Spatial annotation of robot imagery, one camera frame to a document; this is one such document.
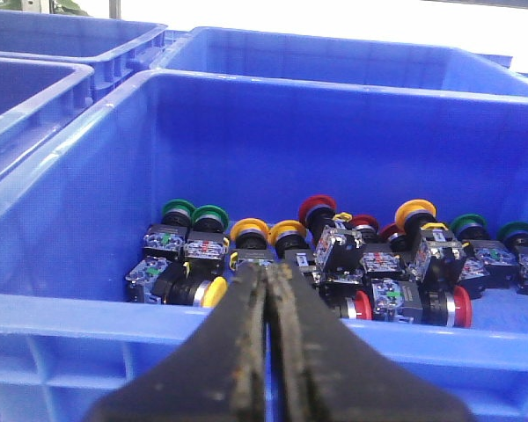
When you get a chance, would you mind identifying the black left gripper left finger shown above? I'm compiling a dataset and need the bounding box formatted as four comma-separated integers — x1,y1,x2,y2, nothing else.
85,264,266,421

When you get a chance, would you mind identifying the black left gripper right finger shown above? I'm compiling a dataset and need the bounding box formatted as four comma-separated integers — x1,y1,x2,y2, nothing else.
266,263,474,421

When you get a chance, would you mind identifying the yellow push button tall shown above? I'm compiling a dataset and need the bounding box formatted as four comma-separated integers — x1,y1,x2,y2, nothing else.
394,199,466,293

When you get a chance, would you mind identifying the blue bin with buttons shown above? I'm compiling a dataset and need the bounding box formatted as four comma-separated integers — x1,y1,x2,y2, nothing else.
0,70,528,421

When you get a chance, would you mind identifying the yellow push button lying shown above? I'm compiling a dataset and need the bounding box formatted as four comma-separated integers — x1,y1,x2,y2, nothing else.
125,256,228,308

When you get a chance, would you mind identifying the red push button tall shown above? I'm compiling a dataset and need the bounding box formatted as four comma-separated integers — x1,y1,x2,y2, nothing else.
298,194,365,285

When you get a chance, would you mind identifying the green push button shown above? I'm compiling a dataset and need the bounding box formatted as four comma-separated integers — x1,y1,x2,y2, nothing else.
450,214,519,300
143,199,195,261
497,221,528,295
184,205,230,277

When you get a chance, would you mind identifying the red push button back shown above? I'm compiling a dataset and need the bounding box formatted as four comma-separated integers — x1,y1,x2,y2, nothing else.
350,215,402,280

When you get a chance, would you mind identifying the yellow push button middle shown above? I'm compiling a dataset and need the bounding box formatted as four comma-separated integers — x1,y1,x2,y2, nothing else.
268,220,320,287

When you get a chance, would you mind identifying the yellow push button left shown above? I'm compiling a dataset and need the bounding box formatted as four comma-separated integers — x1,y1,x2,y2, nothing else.
230,218,275,272

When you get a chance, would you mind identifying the green push button far left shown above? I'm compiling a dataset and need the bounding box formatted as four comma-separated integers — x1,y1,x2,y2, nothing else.
143,199,195,261

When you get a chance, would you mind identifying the red push button small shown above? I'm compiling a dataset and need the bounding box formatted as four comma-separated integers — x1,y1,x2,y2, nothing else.
378,222,409,252

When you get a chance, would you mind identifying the green push button far right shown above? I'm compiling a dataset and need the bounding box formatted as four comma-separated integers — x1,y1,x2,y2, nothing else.
497,221,528,295

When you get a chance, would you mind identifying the blue destination bin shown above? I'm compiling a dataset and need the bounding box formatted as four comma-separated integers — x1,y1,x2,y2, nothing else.
153,27,528,97

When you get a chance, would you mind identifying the blue bin near left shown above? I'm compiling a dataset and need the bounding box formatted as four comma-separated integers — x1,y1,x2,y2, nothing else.
0,57,93,180

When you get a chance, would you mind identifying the blue bin far left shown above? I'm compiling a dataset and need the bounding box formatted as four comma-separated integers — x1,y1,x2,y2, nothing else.
0,10,167,100

